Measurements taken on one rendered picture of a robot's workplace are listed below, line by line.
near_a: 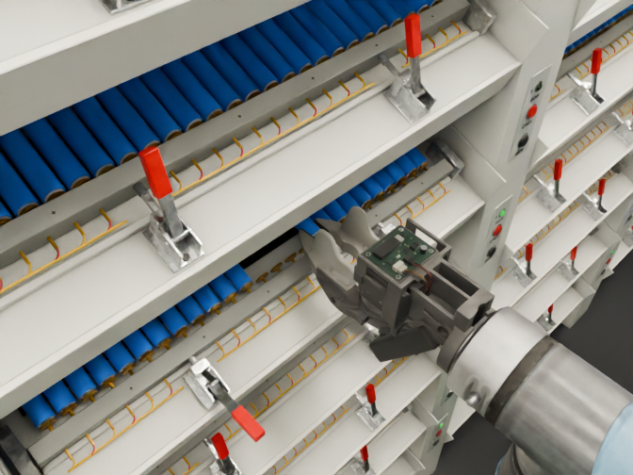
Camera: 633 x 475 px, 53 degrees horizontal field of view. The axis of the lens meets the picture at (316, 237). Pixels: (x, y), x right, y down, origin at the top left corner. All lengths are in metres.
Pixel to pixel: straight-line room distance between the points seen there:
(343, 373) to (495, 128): 0.38
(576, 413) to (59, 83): 0.42
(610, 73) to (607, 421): 0.71
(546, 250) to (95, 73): 1.13
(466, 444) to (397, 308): 1.16
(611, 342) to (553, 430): 1.48
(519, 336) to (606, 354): 1.43
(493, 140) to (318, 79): 0.29
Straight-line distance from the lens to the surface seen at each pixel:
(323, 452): 1.05
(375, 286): 0.59
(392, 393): 1.11
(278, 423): 0.85
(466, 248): 0.92
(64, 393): 0.63
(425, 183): 0.79
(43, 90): 0.36
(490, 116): 0.79
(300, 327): 0.69
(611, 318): 2.07
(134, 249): 0.49
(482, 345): 0.55
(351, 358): 0.90
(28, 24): 0.36
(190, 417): 0.64
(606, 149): 1.33
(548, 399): 0.54
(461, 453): 1.70
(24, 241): 0.47
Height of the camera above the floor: 1.50
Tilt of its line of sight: 46 degrees down
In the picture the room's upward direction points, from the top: straight up
